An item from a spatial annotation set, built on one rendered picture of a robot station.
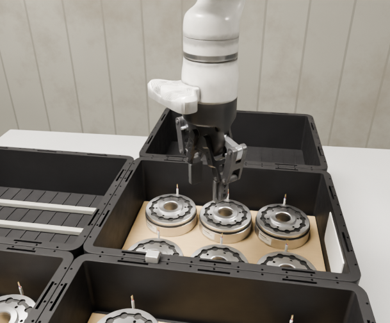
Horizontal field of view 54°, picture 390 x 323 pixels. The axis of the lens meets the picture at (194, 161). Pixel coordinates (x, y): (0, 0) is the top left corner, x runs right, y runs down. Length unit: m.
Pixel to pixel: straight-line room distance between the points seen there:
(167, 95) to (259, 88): 1.80
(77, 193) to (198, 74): 0.52
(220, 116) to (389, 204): 0.78
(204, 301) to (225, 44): 0.35
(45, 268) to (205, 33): 0.40
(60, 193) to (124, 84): 1.50
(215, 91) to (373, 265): 0.62
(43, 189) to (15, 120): 1.83
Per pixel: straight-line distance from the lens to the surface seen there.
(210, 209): 0.77
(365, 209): 1.14
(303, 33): 2.20
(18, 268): 0.65
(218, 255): 0.66
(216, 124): 0.50
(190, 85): 0.49
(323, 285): 0.55
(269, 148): 1.09
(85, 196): 0.90
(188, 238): 0.75
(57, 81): 2.51
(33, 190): 0.96
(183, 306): 0.60
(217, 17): 0.47
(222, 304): 0.58
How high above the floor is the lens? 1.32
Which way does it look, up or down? 29 degrees down
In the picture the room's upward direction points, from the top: straight up
